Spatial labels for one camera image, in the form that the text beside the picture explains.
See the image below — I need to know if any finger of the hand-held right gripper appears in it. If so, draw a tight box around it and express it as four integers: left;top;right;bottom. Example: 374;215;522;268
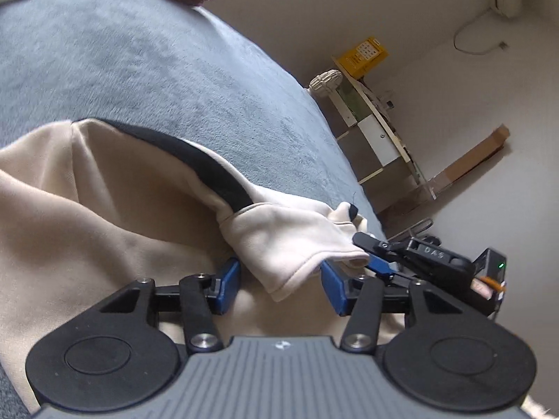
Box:
353;232;474;280

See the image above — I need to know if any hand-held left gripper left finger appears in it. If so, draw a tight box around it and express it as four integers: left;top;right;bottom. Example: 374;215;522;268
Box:
100;258;242;354

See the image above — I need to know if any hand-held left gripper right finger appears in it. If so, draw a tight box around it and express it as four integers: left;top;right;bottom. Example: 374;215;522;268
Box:
320;261;459;353

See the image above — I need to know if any beige zip jacket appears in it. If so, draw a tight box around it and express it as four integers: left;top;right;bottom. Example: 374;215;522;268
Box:
0;118;407;402

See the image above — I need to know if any long cardboard box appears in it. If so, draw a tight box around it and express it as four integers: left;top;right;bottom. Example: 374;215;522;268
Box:
434;124;511;195

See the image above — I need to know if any light wooden desk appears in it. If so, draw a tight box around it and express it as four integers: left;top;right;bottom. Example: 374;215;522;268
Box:
329;54;437;223

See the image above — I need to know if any cream bedpost knob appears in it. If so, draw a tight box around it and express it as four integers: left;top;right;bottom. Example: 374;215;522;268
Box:
309;69;343;97

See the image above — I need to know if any yellow box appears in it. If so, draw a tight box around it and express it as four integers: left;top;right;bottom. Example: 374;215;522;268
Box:
338;37;389;80

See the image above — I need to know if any black wall cable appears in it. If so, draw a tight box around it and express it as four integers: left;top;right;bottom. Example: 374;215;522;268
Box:
453;6;510;56

